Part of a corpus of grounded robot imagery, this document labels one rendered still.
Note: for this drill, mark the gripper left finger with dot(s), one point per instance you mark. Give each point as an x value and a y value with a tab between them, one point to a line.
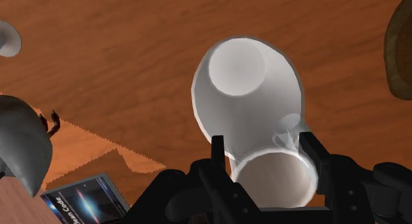
212	181

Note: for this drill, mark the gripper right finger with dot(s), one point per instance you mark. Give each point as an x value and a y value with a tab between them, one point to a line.
341	184

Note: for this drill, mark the white ceramic mug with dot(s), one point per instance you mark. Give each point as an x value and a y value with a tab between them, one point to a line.
254	120

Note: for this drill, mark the dark blue book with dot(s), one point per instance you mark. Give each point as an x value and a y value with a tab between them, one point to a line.
84	200

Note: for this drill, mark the brown round bowl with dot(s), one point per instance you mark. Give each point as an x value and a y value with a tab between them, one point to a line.
400	49

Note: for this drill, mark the grey round object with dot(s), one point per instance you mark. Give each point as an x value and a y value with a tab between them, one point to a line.
8	39

